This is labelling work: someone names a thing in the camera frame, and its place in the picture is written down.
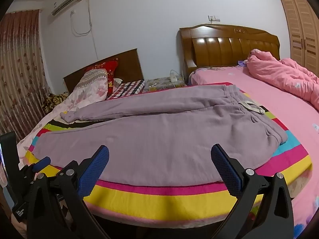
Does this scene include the lilac sweatpants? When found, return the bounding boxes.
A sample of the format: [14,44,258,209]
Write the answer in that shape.
[32,85,288,187]

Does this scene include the yellow black patterned blanket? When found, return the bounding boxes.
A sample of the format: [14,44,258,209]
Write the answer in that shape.
[42,92,69,114]

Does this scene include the rainbow striped blanket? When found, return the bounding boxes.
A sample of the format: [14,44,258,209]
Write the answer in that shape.
[25,99,312,227]

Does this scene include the brown floral curtain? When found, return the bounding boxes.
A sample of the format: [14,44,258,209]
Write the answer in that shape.
[1,10,50,141]

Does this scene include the pink floral quilt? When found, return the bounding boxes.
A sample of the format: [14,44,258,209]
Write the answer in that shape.
[17,69,108,168]

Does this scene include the pink bed sheet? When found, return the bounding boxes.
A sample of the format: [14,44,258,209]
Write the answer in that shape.
[188,66,318,238]

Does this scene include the red plaid sheet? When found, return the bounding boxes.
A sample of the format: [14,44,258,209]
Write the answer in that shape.
[107,80,146,100]

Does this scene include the red embroidered pillow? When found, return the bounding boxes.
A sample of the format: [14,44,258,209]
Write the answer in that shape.
[85,58,119,96]

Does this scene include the dark brown headboard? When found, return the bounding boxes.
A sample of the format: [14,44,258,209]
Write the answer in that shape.
[63,49,144,93]

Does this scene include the floral covered nightstand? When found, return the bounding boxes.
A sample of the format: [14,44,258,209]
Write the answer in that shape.
[142,75,187,93]

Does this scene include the pink crumpled duvet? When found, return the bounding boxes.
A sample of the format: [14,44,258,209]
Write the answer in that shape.
[245,49,318,110]

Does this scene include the white power strip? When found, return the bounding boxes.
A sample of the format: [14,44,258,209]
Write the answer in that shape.
[170,73,178,83]

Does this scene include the glossy wooden headboard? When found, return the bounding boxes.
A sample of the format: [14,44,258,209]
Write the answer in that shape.
[179,24,280,78]

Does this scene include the light wooden wardrobe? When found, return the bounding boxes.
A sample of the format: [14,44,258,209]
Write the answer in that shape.
[281,0,318,75]

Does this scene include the air conditioner cable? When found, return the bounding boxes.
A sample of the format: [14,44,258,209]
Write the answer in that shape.
[70,0,99,61]

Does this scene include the white wall socket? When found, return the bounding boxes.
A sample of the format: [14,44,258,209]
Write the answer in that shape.
[208,15,221,23]

